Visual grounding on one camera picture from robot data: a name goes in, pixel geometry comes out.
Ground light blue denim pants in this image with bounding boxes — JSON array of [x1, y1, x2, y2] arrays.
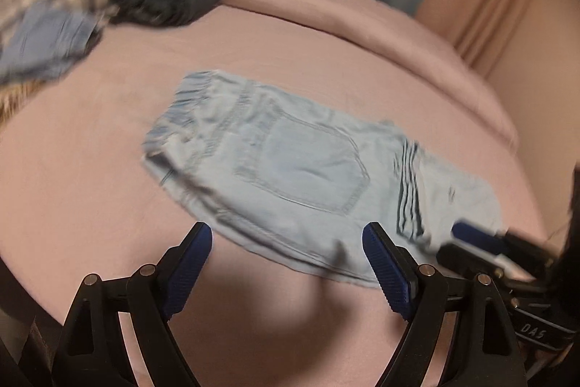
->
[[142, 71, 502, 287]]

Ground cartoon print cloth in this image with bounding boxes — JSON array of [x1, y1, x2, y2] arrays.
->
[[0, 81, 47, 129]]

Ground pink duvet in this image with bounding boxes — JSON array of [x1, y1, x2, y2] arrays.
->
[[89, 0, 520, 152]]

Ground folded blue denim shorts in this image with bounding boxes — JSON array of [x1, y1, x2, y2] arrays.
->
[[1, 3, 101, 86]]

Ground dark rolled jeans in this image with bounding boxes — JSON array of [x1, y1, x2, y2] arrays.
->
[[107, 0, 221, 28]]

